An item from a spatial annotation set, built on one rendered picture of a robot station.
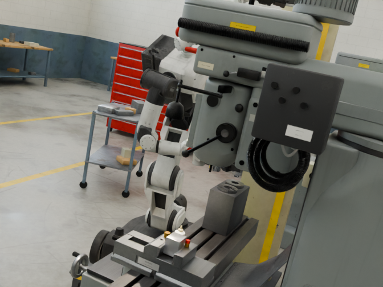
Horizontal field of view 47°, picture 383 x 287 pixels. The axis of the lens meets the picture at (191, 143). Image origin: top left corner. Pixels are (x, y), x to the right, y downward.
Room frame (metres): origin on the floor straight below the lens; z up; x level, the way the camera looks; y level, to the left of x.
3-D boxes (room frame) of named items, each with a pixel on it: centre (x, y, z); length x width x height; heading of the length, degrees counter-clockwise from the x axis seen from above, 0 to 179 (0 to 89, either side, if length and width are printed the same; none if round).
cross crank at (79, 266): (1.83, 0.36, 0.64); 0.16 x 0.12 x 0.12; 68
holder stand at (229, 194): (1.94, -0.22, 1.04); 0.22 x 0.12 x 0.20; 158
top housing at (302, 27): (1.64, -0.12, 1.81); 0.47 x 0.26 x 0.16; 68
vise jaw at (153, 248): (1.44, 0.04, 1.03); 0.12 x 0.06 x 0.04; 158
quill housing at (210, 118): (1.65, -0.11, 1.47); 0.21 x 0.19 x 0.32; 158
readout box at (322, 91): (1.23, -0.26, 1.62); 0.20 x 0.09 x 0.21; 68
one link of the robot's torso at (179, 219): (2.53, 0.06, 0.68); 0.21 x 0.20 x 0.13; 167
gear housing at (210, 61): (1.63, -0.15, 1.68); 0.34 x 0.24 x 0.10; 68
